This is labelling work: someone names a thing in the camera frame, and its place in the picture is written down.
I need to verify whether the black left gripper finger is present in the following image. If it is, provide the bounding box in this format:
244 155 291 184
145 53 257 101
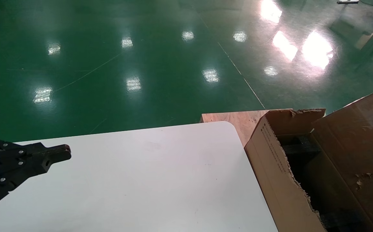
0 154 72 215
0 135 72 161

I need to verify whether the big torn cardboard box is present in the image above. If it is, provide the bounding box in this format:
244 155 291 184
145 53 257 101
244 83 373 232

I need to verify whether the wooden board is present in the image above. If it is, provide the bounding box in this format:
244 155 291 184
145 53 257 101
200 109 294 147

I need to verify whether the black foam block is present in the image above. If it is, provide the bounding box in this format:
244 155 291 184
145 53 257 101
319 209 373 232
281 135 323 162

